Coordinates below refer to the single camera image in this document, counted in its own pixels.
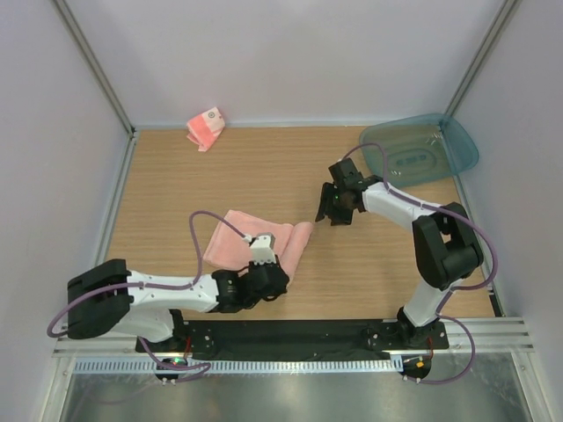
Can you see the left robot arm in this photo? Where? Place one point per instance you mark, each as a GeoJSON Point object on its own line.
{"type": "Point", "coordinates": [109, 297]}

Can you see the small pink cloth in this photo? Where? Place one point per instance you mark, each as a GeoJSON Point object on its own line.
{"type": "Point", "coordinates": [205, 128]}

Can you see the right aluminium frame post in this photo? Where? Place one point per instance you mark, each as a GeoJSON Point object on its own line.
{"type": "Point", "coordinates": [486, 47]}

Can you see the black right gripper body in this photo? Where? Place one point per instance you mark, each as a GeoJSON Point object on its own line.
{"type": "Point", "coordinates": [339, 212]}

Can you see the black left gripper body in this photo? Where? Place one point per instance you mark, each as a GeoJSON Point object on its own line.
{"type": "Point", "coordinates": [252, 302]}

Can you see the left aluminium frame post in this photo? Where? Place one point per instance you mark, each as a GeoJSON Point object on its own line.
{"type": "Point", "coordinates": [77, 35]}

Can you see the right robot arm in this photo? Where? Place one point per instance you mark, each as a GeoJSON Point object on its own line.
{"type": "Point", "coordinates": [445, 244]}

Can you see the aluminium frame post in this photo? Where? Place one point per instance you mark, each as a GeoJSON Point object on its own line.
{"type": "Point", "coordinates": [77, 35]}
{"type": "Point", "coordinates": [486, 47]}

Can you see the slotted cable duct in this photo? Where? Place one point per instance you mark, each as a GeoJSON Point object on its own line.
{"type": "Point", "coordinates": [144, 366]}

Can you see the aluminium front rail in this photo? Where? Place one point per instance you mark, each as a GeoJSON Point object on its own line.
{"type": "Point", "coordinates": [497, 334]}

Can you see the teal plastic tray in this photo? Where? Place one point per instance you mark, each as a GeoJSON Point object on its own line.
{"type": "Point", "coordinates": [418, 150]}

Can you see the large pink towel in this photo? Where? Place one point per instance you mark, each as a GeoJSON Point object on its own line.
{"type": "Point", "coordinates": [243, 239]}

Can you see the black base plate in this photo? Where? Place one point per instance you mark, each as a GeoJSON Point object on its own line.
{"type": "Point", "coordinates": [212, 337]}

